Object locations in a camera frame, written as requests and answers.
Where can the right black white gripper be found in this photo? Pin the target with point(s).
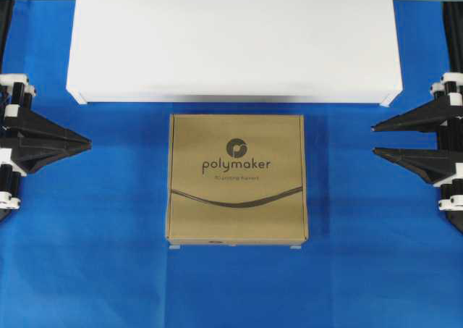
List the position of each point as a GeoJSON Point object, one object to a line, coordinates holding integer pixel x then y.
{"type": "Point", "coordinates": [441, 168]}

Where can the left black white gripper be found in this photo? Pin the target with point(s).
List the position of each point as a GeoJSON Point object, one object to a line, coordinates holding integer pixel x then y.
{"type": "Point", "coordinates": [20, 157]}

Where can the brown polymaker cardboard box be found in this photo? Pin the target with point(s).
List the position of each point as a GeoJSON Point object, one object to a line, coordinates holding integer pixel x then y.
{"type": "Point", "coordinates": [237, 179]}

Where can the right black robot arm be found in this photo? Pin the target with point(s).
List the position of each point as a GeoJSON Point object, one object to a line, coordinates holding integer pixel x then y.
{"type": "Point", "coordinates": [452, 20]}

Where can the white rectangular stand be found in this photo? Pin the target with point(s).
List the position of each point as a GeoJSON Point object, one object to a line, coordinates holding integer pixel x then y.
{"type": "Point", "coordinates": [300, 51]}

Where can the blue table cloth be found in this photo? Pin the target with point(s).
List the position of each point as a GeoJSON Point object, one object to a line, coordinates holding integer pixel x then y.
{"type": "Point", "coordinates": [87, 248]}

